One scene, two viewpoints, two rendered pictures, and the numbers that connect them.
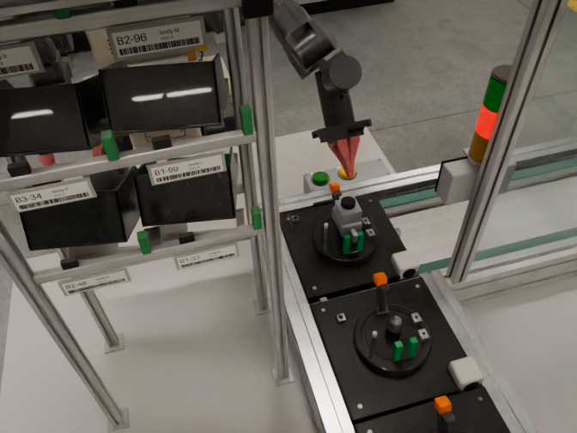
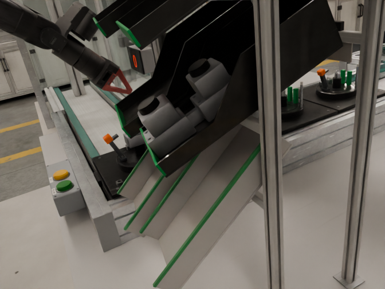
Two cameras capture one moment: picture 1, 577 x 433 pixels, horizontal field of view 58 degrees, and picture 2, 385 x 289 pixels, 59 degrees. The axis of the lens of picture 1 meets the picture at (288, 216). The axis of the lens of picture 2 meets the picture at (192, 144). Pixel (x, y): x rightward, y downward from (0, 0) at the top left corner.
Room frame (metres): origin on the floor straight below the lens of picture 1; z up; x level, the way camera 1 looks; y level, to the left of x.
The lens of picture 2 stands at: (0.73, 0.74, 1.41)
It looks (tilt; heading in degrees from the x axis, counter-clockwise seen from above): 26 degrees down; 261
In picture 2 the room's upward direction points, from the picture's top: 9 degrees counter-clockwise
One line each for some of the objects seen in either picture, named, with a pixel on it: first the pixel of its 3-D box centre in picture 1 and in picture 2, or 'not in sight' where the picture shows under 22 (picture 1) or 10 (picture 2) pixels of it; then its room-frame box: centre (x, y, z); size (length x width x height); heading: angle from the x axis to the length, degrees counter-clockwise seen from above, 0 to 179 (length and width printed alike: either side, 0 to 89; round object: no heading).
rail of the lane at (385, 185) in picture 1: (425, 188); (77, 157); (0.95, -0.35, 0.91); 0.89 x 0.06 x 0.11; 104
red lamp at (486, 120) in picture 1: (495, 118); not in sight; (0.67, -0.33, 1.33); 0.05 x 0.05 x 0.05
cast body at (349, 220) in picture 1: (349, 216); (139, 129); (0.73, -0.12, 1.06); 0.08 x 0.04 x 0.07; 14
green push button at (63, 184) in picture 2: (320, 179); (65, 187); (0.95, -0.08, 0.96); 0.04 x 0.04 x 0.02
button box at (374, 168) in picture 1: (346, 182); (64, 184); (0.97, -0.15, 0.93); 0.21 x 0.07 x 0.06; 104
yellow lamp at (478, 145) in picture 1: (487, 143); not in sight; (0.67, -0.33, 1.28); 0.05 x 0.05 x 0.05
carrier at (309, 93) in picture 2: not in sight; (337, 81); (0.01, -0.30, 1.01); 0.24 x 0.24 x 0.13; 14
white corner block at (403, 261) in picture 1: (404, 265); not in sight; (0.67, -0.24, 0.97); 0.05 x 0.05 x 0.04; 14
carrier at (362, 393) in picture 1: (394, 329); not in sight; (0.49, -0.18, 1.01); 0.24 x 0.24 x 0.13; 14
